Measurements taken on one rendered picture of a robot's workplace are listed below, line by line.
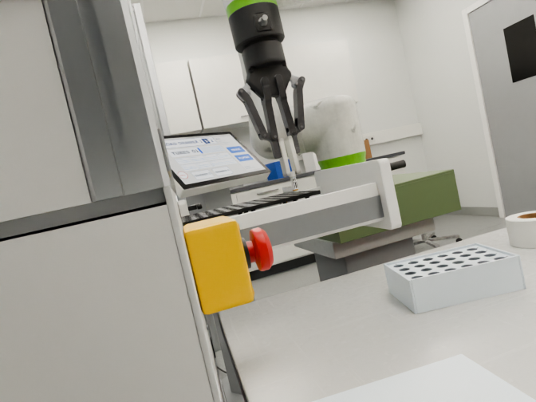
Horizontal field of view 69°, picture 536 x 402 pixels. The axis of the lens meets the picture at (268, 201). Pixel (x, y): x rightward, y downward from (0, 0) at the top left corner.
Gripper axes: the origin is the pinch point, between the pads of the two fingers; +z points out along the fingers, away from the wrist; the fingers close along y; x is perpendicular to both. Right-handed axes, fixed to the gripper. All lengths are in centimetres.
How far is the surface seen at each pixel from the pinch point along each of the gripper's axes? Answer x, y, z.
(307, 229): -14.0, -3.9, 11.6
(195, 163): 90, -11, -9
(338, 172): 0.0, 9.0, 5.2
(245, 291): -37.9, -17.5, 11.2
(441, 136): 344, 295, 9
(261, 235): -35.7, -14.7, 7.4
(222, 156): 101, 2, -10
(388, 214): -15.1, 8.9, 12.8
